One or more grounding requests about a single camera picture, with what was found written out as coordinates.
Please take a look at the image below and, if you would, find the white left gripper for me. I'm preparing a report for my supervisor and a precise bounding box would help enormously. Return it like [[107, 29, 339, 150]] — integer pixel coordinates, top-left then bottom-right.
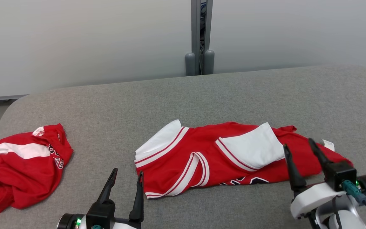
[[57, 168, 145, 229]]

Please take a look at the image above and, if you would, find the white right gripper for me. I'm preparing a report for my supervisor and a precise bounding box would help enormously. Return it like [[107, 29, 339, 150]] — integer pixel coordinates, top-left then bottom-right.
[[283, 138, 366, 220]]

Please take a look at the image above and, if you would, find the red white jersey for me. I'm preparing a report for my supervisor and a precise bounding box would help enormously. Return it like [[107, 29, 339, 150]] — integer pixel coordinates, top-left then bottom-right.
[[134, 119, 354, 199], [0, 123, 74, 219]]

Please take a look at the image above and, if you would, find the teal right camera connector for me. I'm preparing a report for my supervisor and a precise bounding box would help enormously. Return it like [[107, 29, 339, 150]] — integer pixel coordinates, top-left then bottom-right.
[[342, 179, 366, 205]]

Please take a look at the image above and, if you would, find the grey partition post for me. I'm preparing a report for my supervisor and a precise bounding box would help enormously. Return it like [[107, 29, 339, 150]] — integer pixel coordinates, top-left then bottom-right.
[[201, 0, 215, 75], [185, 0, 202, 76]]

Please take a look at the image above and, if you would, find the grey partition base rail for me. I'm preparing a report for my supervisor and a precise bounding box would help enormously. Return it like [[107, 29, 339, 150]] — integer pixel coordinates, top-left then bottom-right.
[[0, 94, 28, 102]]

